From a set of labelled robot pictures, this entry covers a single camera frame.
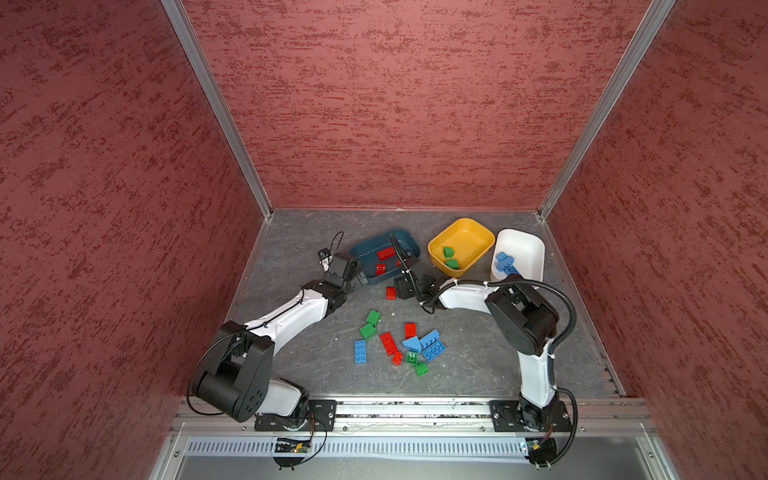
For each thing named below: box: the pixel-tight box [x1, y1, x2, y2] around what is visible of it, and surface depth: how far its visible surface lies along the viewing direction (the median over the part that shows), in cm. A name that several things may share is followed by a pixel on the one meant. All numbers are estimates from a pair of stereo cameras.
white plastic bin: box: [490, 228, 545, 281], surface depth 109 cm
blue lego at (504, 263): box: [496, 255, 515, 272], surface depth 105 cm
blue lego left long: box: [354, 339, 367, 364], surface depth 85 cm
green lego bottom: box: [414, 361, 429, 377], surface depth 82 cm
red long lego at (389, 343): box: [380, 332, 399, 356], surface depth 87 cm
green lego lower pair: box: [359, 322, 377, 340], surface depth 88 cm
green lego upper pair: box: [366, 310, 381, 326], surface depth 91 cm
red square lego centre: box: [405, 322, 417, 340], surface depth 89 cm
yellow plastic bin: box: [428, 218, 496, 278], surface depth 111 cm
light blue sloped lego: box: [402, 336, 422, 353], surface depth 86 cm
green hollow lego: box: [406, 351, 419, 366], surface depth 83 cm
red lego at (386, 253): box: [377, 246, 396, 261], surface depth 105 cm
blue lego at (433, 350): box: [422, 340, 446, 362], surface depth 87 cm
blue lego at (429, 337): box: [418, 328, 441, 350], surface depth 87 cm
